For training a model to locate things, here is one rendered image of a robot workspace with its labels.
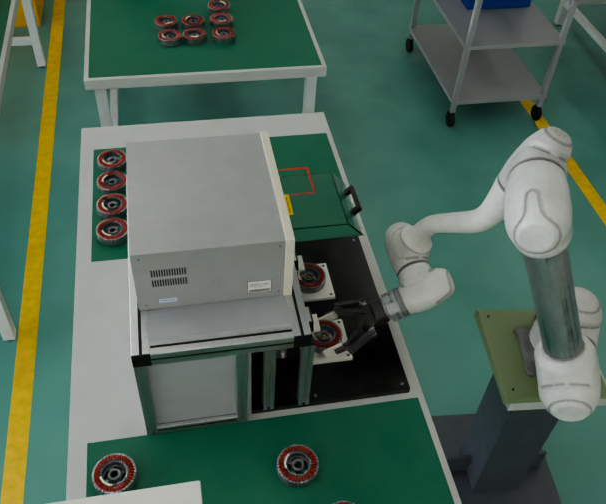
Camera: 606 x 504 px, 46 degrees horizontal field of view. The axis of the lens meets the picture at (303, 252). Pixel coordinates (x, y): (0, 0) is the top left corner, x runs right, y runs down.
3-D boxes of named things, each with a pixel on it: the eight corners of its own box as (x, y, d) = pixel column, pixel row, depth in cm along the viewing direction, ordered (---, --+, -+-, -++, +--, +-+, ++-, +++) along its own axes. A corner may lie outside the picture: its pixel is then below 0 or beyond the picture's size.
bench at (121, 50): (265, 20, 509) (266, -89, 455) (316, 188, 384) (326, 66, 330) (108, 27, 491) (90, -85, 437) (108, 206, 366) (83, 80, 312)
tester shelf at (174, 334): (269, 173, 225) (269, 162, 222) (311, 346, 179) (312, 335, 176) (127, 185, 217) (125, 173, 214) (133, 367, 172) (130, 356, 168)
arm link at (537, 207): (600, 366, 203) (606, 432, 187) (541, 368, 209) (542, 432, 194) (570, 149, 156) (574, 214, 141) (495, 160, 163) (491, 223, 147)
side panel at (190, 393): (246, 411, 201) (246, 344, 178) (248, 421, 199) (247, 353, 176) (146, 425, 197) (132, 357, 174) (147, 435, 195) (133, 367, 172)
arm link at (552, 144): (493, 160, 177) (491, 194, 168) (537, 106, 164) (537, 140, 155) (539, 182, 179) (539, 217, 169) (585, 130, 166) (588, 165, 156)
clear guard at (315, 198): (346, 184, 233) (348, 170, 229) (364, 235, 217) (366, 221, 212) (248, 193, 228) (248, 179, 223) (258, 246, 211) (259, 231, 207)
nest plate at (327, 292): (325, 265, 240) (325, 262, 239) (335, 299, 229) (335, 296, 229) (281, 269, 237) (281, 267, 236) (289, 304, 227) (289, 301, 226)
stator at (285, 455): (321, 454, 193) (322, 447, 191) (314, 492, 186) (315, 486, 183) (281, 446, 194) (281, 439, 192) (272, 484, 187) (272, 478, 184)
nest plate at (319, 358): (341, 321, 223) (341, 318, 222) (352, 360, 213) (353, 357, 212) (294, 326, 221) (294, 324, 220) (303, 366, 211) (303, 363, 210)
